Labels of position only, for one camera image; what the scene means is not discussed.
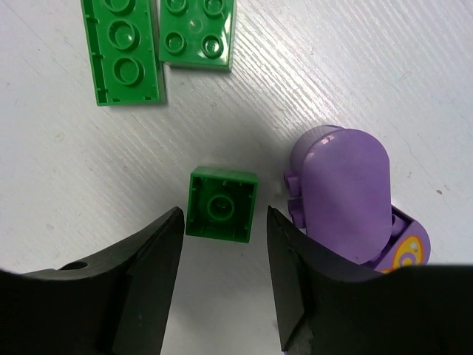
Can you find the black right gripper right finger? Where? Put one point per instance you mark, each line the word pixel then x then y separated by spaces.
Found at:
pixel 328 305

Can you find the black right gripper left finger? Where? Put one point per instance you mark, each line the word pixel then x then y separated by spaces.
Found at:
pixel 115 301

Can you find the green square brick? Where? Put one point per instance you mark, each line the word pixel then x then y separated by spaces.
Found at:
pixel 221 204
pixel 197 34

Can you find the purple rounded lego stack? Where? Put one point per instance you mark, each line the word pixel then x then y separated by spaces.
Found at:
pixel 340 194

